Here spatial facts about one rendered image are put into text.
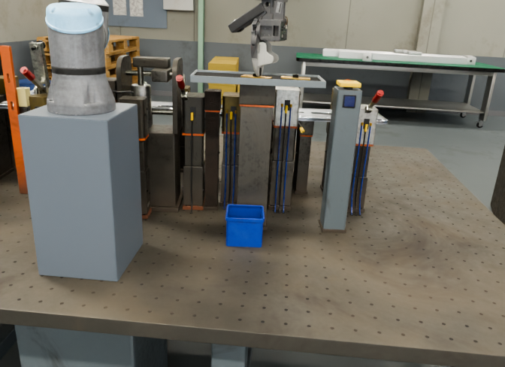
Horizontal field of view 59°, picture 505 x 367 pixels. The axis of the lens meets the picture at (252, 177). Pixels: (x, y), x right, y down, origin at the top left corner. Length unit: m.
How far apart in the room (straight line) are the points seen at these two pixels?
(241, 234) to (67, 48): 0.65
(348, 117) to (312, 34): 6.12
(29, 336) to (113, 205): 0.41
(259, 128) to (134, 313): 0.60
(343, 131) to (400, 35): 6.31
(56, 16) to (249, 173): 0.65
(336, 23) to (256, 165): 6.20
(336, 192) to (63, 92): 0.80
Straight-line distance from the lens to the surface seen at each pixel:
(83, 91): 1.07
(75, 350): 1.27
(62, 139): 1.07
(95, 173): 1.06
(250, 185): 1.35
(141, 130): 1.38
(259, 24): 1.26
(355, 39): 7.48
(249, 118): 1.29
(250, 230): 1.28
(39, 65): 1.62
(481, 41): 7.95
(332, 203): 1.40
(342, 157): 1.35
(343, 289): 1.16
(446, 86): 7.86
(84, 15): 1.07
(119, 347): 1.22
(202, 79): 1.25
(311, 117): 1.59
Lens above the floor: 1.32
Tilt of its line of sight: 20 degrees down
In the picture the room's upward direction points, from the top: 3 degrees clockwise
